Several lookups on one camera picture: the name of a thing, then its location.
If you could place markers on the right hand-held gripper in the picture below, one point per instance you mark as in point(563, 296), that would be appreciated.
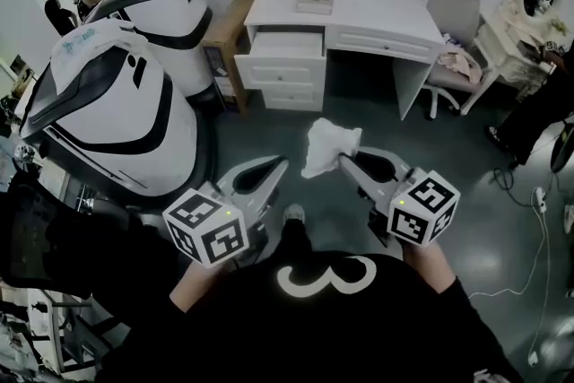
point(423, 211)

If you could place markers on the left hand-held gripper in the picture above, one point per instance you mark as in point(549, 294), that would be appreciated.
point(208, 233)

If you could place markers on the person's right forearm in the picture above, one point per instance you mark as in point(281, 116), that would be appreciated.
point(428, 267)

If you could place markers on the person's left forearm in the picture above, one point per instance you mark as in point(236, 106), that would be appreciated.
point(193, 287)

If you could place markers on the person's grey shoe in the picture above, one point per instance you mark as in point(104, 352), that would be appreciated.
point(294, 212)

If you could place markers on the person's leg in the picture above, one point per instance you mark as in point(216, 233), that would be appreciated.
point(295, 237)

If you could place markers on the pink clothes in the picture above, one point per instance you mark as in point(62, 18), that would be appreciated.
point(459, 63)

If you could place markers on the white and black robot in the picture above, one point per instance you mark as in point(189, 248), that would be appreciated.
point(134, 121)
point(172, 9)

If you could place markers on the white power strip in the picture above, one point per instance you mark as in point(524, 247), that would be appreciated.
point(539, 199)

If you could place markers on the person's black shirt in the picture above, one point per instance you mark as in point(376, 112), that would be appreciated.
point(314, 327)

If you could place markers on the white desk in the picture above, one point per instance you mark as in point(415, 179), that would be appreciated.
point(372, 11)

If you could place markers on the white vanity table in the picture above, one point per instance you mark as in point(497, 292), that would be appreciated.
point(511, 49)

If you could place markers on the grey swivel chair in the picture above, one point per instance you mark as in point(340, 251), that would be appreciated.
point(453, 9)

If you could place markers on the beige photo book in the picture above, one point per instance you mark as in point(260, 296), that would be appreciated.
point(315, 0)

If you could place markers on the white plastic bag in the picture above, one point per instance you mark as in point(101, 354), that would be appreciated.
point(94, 45)

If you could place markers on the black mesh office chair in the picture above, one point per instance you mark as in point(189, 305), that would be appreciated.
point(40, 233)

